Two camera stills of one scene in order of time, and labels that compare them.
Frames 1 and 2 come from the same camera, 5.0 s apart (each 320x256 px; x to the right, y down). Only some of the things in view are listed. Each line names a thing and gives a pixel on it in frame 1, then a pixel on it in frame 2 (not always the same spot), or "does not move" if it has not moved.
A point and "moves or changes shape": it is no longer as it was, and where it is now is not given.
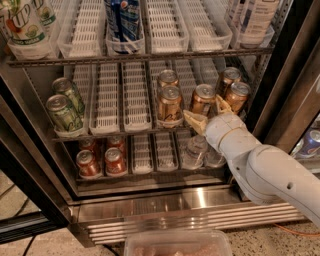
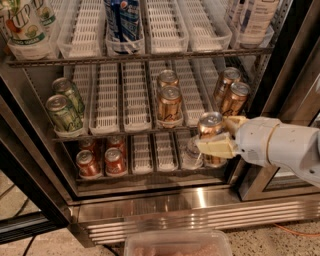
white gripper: x=222 y=127 to x=256 y=139
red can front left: x=88 y=165 does not move
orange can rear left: x=168 y=77 does not move
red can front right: x=115 y=163 does not move
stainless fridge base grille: x=108 y=219 does not move
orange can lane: x=204 y=99 moves or changes shape
